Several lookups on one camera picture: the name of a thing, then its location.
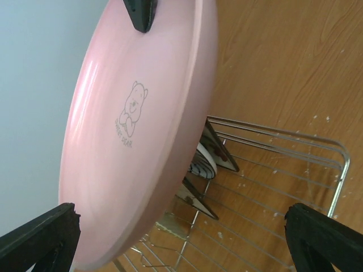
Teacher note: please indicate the square floral plate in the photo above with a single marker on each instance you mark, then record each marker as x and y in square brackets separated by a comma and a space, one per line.
[221, 156]

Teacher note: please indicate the pink round plate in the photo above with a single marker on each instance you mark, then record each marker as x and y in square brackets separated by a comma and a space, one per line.
[137, 115]

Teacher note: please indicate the square dark rimmed plate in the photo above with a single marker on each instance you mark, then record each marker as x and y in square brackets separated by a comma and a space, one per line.
[188, 193]

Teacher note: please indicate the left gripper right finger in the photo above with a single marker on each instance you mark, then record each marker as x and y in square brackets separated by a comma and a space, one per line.
[319, 243]

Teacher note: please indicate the round striped white plate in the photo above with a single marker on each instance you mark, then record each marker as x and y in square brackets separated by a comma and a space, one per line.
[202, 164]

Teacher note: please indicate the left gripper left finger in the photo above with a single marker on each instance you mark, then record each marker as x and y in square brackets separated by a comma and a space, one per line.
[46, 243]

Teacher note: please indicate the wire metal dish rack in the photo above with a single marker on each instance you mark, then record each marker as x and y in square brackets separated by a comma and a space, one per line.
[278, 168]

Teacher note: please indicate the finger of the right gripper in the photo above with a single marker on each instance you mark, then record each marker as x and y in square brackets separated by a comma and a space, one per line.
[141, 13]

